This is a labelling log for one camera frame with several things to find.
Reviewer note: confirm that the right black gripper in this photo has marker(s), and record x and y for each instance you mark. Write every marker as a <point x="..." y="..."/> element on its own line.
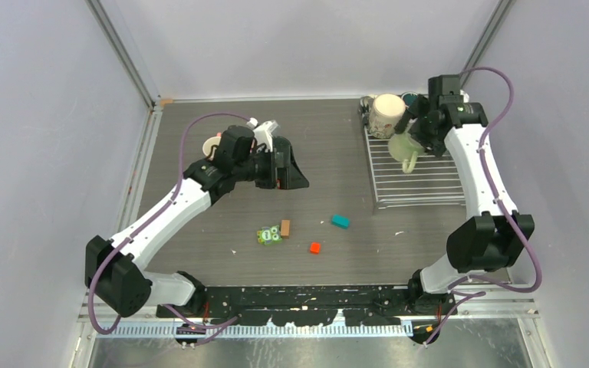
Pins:
<point x="430" y="143"/>

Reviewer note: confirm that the light green cream mug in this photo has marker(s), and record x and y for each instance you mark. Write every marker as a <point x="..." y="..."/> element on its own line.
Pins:
<point x="405" y="150"/>

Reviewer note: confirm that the green owl toy block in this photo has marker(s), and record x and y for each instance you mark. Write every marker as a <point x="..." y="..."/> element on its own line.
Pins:
<point x="269" y="235"/>

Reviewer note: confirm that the black base bar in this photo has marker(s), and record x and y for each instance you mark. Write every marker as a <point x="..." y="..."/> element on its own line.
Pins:
<point x="307" y="306"/>

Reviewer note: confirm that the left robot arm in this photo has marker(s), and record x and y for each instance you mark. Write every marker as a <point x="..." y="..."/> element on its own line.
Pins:
<point x="115" y="267"/>

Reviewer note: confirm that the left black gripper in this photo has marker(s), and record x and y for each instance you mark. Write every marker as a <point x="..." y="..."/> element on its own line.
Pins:
<point x="286" y="178"/>

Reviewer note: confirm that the cream floral mug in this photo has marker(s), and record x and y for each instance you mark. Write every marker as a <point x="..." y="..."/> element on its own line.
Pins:
<point x="386" y="111"/>

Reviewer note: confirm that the dark teal mug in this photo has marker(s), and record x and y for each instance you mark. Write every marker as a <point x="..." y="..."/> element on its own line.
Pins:
<point x="409" y="98"/>

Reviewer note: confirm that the white wire dish rack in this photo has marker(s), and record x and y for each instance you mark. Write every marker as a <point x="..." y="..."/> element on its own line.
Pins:
<point x="434" y="180"/>

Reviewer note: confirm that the teal block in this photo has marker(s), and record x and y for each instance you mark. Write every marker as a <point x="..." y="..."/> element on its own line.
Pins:
<point x="340" y="221"/>

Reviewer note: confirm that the red cube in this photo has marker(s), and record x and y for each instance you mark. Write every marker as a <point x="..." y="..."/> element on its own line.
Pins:
<point x="315" y="248"/>

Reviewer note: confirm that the pink mug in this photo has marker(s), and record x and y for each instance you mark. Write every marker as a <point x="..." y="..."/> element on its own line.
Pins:
<point x="210" y="145"/>

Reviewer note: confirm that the tan wooden block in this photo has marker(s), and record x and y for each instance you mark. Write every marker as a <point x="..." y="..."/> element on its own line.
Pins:
<point x="285" y="228"/>

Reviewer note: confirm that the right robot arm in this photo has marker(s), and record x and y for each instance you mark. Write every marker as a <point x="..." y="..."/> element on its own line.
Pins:
<point x="491" y="237"/>

